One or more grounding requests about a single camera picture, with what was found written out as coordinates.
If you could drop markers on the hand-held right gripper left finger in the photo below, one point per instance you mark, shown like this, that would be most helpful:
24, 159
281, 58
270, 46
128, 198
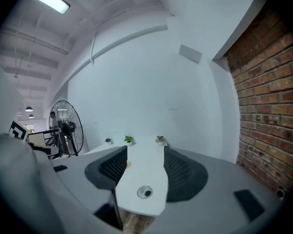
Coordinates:
88, 172

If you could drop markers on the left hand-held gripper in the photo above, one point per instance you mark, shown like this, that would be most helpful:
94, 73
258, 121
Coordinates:
17, 179

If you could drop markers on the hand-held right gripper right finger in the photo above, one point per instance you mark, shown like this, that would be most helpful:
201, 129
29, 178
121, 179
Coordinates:
209, 191

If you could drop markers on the black framed beige partition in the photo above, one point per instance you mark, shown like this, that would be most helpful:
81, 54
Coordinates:
35, 138

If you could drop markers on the small succulent potted plant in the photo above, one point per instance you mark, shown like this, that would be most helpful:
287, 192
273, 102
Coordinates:
108, 140

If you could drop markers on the dark pendant lamp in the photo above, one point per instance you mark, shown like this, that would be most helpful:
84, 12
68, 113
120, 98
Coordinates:
28, 109
31, 116

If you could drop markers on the bright green leafy potted plant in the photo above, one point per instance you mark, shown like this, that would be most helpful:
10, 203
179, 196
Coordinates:
128, 139

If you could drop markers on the white table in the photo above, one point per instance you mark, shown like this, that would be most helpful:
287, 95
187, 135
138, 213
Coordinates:
141, 164

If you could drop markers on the round silver table grommet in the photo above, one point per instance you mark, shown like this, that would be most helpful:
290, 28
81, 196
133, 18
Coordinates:
144, 192

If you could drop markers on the striped leaf potted plant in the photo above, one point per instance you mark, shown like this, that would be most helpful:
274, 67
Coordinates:
160, 140

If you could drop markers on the long ceiling light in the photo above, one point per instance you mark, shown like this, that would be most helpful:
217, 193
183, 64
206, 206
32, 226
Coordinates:
49, 1

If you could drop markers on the large black pedestal fan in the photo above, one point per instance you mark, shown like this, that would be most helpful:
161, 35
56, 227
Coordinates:
69, 125

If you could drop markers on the grey wall panel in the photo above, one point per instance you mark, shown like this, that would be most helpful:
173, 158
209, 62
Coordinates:
190, 53

